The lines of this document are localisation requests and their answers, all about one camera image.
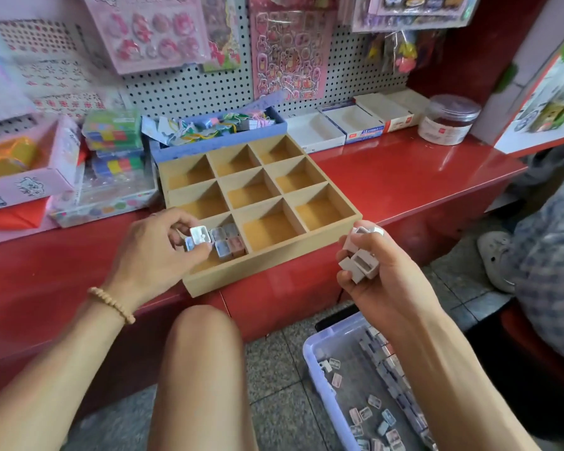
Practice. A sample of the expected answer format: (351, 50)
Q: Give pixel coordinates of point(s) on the person's left hand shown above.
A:
(150, 263)

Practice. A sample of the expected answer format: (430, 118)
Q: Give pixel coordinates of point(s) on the person's right hand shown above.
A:
(390, 296)

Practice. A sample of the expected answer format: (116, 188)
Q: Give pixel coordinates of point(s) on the sharpeners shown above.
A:
(362, 260)

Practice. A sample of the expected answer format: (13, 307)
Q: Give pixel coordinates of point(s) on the row of erasers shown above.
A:
(395, 371)

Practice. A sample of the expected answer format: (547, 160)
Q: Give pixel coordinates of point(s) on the pile of boxed erasers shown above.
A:
(357, 413)

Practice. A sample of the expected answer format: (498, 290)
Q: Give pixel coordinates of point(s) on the clear plastic storage bin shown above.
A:
(324, 408)

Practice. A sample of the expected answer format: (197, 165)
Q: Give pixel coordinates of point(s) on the wooden compartment tray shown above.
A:
(263, 188)

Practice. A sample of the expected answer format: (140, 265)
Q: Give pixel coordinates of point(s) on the person's left forearm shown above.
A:
(47, 390)

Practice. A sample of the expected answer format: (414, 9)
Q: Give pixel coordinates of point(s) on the person's right forearm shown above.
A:
(461, 390)

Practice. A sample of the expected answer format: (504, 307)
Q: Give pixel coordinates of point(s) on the person's left leg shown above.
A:
(202, 380)

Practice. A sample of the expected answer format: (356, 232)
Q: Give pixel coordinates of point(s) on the blue box of trinkets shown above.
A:
(216, 136)

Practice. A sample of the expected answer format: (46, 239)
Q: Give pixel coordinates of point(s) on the white tray box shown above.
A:
(390, 110)
(353, 124)
(315, 133)

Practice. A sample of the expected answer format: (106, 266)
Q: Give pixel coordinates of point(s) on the red display counter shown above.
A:
(404, 178)

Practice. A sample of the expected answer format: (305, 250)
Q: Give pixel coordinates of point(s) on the stack of colourful packs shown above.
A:
(113, 141)

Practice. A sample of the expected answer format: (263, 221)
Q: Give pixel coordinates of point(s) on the pink tray of trinkets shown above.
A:
(24, 183)

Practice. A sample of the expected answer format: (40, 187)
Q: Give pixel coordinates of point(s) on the white pegboard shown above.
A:
(169, 89)

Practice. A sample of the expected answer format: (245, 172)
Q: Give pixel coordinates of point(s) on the round clear plastic jar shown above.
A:
(448, 122)

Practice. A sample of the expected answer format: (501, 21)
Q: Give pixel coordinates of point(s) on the red patterned sticker sheet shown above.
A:
(47, 75)

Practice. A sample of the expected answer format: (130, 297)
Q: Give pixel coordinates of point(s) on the pastel cartoon sticker pack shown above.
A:
(0, 89)

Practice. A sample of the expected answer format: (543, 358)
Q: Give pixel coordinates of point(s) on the pink sticker pack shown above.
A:
(291, 56)
(146, 33)

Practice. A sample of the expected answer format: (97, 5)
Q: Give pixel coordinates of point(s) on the white side shelf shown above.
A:
(536, 98)

